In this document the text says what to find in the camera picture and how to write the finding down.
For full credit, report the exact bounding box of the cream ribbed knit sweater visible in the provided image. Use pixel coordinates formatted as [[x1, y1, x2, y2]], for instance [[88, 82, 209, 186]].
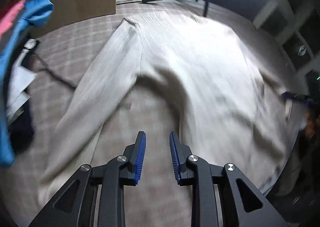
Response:
[[38, 12, 286, 205]]

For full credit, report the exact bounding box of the person right hand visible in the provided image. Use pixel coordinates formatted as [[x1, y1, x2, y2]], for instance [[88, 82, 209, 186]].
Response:
[[303, 112, 319, 139]]

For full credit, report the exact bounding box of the pink plaid woven mat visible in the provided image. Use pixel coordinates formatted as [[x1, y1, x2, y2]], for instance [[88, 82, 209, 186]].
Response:
[[1, 3, 302, 226]]

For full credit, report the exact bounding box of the white folded garment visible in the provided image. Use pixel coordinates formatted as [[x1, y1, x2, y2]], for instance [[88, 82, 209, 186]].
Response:
[[7, 39, 37, 125]]

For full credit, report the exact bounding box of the red jacket on pile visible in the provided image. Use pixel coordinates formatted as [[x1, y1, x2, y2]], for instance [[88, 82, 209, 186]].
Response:
[[1, 0, 26, 37]]

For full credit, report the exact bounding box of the black drawstring cord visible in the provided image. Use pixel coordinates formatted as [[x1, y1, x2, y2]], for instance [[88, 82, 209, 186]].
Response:
[[32, 52, 78, 90]]

